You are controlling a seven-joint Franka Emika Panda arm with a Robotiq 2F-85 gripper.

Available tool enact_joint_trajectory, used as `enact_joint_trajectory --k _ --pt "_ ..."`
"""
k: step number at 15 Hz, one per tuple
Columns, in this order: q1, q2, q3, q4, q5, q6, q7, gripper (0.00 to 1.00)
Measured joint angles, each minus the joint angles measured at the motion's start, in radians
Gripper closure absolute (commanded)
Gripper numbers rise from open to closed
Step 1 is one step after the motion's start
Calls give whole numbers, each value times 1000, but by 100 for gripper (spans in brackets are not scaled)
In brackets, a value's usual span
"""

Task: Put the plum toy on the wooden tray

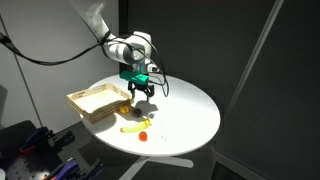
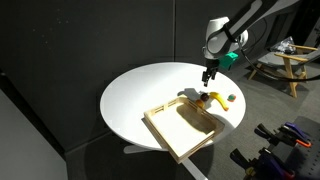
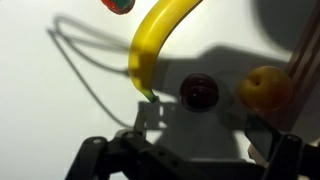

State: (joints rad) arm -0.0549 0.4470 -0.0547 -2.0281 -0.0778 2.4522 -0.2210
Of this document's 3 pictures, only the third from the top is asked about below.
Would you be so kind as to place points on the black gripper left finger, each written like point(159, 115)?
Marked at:
point(140, 121)

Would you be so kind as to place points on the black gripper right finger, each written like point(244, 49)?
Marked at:
point(261, 135)

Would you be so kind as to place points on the dark purple plum toy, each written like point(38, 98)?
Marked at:
point(199, 92)

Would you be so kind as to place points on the yellow orange peach toy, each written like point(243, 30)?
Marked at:
point(266, 88)

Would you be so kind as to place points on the light wooden tray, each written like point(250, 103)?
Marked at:
point(305, 66)

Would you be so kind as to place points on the yellow banana toy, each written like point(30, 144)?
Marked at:
point(150, 40)

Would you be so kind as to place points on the red strawberry toy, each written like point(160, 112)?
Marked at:
point(118, 5)

